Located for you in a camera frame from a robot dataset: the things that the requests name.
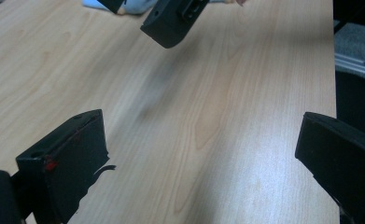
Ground silver floor rail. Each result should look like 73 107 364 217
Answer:
333 51 365 77

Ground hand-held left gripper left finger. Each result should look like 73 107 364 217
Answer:
15 108 118 224

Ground blue knit glove dark dots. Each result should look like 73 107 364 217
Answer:
82 0 159 16

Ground black bar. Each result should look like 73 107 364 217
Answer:
332 0 365 35

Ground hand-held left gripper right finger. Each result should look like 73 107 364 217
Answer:
294 111 365 224

